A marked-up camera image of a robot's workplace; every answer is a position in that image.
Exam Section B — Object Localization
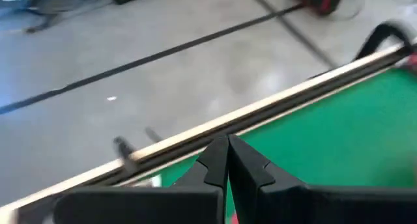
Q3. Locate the red and black case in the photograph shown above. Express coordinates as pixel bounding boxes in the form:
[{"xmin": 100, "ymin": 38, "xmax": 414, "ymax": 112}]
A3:
[{"xmin": 289, "ymin": 0, "xmax": 351, "ymax": 17}]

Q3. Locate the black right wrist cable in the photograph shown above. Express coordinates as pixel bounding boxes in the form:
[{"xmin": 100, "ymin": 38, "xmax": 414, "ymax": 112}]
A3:
[{"xmin": 353, "ymin": 20, "xmax": 414, "ymax": 63}]

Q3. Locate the grey furniture base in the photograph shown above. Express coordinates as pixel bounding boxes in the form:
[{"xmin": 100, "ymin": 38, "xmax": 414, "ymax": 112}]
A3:
[{"xmin": 0, "ymin": 0, "xmax": 113, "ymax": 35}]

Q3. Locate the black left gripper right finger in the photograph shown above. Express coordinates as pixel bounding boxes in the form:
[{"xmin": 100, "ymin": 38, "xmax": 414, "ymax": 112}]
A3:
[{"xmin": 228, "ymin": 134, "xmax": 417, "ymax": 224}]

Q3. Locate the black table frame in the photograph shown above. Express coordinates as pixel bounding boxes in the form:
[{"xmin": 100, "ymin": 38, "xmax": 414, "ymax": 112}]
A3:
[{"xmin": 110, "ymin": 49, "xmax": 417, "ymax": 186}]

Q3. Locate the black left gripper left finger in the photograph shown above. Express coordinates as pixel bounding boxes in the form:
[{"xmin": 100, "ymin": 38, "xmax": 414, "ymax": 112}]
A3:
[{"xmin": 53, "ymin": 134, "xmax": 229, "ymax": 224}]

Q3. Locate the light wooden table board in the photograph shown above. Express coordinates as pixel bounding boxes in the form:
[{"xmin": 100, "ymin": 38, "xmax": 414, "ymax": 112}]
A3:
[{"xmin": 0, "ymin": 43, "xmax": 417, "ymax": 218}]

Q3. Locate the black table edge clamp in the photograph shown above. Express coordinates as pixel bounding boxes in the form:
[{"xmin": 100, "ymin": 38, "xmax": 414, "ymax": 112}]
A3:
[{"xmin": 112, "ymin": 135, "xmax": 139, "ymax": 175}]

